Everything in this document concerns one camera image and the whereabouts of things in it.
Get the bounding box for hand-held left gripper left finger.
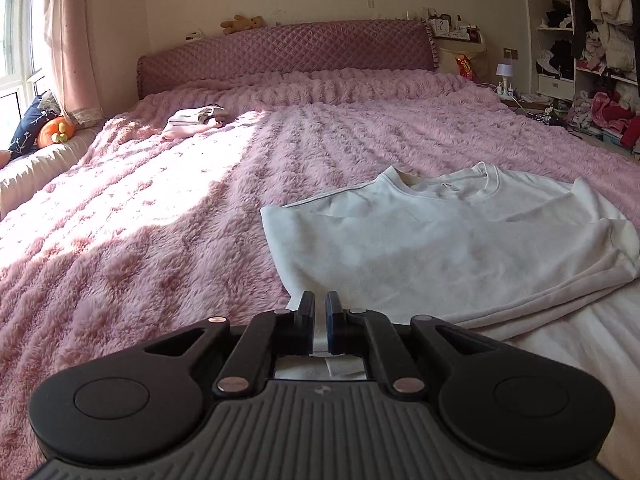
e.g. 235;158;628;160
142;291;317;398

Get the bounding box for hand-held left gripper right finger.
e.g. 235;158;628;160
325;291;499;398

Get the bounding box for white printed sweatshirt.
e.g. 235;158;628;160
260;161;640;378

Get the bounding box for small pink and white clothes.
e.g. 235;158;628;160
161;104;228;142

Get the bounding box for red and pink clothes pile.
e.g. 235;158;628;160
570;89;640;151

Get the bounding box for pink fluffy blanket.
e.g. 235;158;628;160
0;67;640;480

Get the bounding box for white plush bed sheet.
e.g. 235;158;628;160
475;270;640;480

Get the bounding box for purple quilted headboard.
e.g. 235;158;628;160
136;19;443;100

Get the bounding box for red snack bag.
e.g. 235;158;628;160
454;53;476;82

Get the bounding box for white bedside lamp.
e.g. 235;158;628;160
495;62;516;93

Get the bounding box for brown teddy bear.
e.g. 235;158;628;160
220;14;265;36

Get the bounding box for cream window seat cushion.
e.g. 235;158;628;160
0;122;108;221

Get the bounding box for orange plush toy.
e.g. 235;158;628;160
36;116;77;149

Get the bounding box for headboard shelf with trinkets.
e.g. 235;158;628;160
425;6;488;45

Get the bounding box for white storage box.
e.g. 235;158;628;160
537;74;575;102

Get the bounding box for navy floral pillow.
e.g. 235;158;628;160
7;91;61;161

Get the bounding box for white open shelf unit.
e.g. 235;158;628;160
520;0;640;156

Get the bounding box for pink curtain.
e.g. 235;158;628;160
42;0;106;126

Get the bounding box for window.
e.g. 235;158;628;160
0;0;53;153

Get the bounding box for beige hanging coat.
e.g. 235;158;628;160
582;0;638;73

